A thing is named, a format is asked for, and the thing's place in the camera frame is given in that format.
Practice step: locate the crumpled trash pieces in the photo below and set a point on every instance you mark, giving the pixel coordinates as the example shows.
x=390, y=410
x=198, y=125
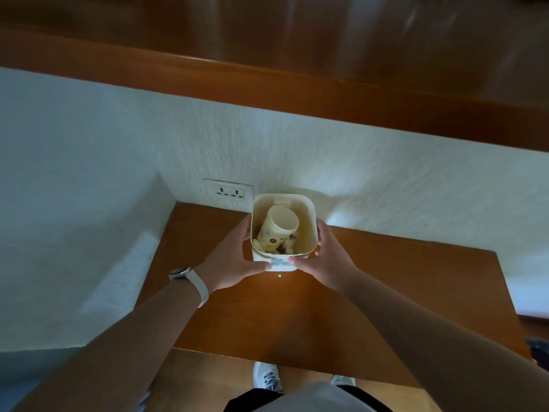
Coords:
x=286, y=246

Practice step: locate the person's left forearm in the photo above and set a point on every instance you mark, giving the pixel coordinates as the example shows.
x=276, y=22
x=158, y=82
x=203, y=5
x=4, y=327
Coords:
x=116, y=351

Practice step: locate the person's white sneaker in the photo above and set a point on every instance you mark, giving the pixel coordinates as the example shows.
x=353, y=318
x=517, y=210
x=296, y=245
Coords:
x=343, y=381
x=266, y=377

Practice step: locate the person's right hand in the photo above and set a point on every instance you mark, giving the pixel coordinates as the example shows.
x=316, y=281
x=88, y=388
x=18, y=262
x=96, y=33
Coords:
x=328, y=261

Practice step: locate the white square trash bin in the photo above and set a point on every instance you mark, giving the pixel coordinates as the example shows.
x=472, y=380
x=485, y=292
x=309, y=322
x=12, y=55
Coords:
x=283, y=229

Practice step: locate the white wall power outlet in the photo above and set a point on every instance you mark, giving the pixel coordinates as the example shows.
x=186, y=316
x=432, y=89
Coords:
x=228, y=193

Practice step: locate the person's left thumb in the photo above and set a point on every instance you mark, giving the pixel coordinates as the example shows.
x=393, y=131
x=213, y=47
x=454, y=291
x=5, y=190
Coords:
x=256, y=269

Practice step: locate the paper cup with flower print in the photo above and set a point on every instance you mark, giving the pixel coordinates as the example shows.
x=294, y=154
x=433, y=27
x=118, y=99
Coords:
x=278, y=227

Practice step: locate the person's left white sneaker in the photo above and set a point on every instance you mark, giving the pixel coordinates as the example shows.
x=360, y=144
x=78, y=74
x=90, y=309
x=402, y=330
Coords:
x=266, y=377

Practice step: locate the person's right thumb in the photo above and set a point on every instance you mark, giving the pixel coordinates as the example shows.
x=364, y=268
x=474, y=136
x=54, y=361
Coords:
x=301, y=262

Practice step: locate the person's right forearm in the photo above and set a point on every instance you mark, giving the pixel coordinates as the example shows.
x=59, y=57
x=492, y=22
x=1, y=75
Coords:
x=441, y=351

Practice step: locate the person's left hand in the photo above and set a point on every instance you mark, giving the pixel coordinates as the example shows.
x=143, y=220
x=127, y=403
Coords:
x=223, y=261

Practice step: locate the white wrist watch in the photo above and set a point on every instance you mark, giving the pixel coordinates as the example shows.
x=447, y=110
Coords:
x=191, y=282

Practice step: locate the person's right white sneaker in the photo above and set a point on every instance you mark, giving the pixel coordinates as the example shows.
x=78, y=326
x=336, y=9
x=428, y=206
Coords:
x=343, y=381

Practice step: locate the brown wooden wall rail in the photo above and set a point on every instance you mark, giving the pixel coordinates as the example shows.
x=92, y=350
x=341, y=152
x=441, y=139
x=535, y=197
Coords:
x=274, y=94

